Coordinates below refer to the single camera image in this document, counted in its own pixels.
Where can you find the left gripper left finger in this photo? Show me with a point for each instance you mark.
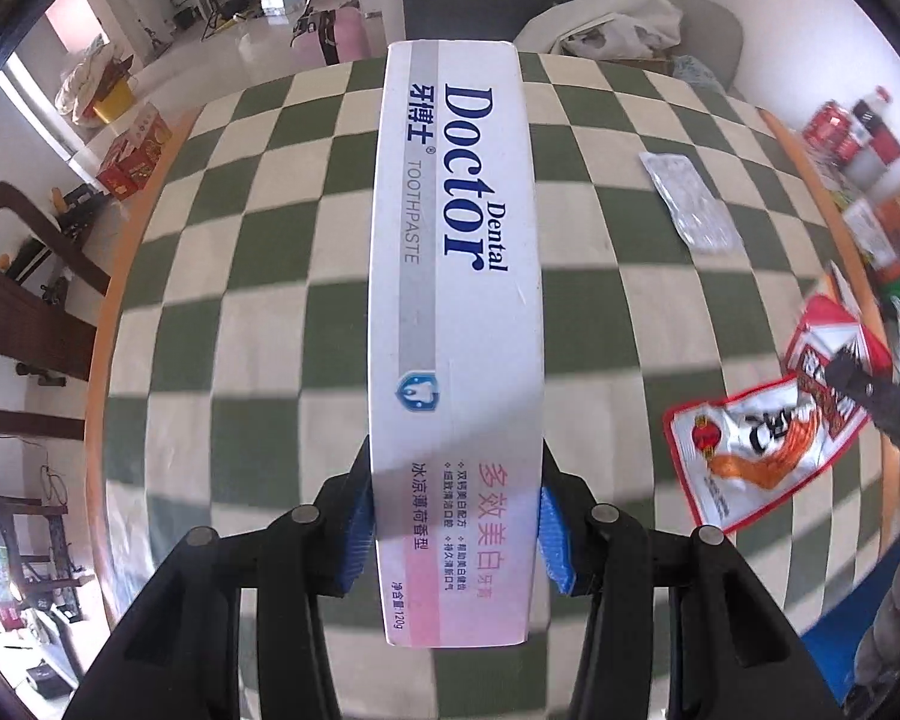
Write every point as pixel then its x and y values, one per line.
pixel 174 653

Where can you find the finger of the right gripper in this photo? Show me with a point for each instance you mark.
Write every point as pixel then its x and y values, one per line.
pixel 878 396

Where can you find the red white snack wrapper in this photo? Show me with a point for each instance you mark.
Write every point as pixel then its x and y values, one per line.
pixel 738 458

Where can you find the white toothpaste box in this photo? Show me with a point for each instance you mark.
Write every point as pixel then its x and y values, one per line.
pixel 455 348

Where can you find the blue foam board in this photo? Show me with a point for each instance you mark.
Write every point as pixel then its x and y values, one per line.
pixel 834 639

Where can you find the green white checkered tablecloth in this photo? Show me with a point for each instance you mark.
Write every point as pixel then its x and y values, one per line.
pixel 239 379

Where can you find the silver pill blister pack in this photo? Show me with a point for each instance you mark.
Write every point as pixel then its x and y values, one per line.
pixel 703 222

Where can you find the red soda can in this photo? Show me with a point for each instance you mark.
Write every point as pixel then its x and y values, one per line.
pixel 835 133

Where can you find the cola bottle red cap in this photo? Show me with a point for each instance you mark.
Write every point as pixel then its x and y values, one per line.
pixel 870 112

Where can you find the dark wooden chair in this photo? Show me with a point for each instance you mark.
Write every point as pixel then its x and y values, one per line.
pixel 32 331

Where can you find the white crumpled cloth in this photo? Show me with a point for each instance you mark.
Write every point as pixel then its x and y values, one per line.
pixel 604 29

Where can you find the red cardboard box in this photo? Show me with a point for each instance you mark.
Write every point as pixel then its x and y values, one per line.
pixel 133 155

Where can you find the yellow bucket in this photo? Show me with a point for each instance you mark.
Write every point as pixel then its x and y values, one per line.
pixel 116 102

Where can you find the pink suitcase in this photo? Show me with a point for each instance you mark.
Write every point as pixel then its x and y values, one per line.
pixel 323 38

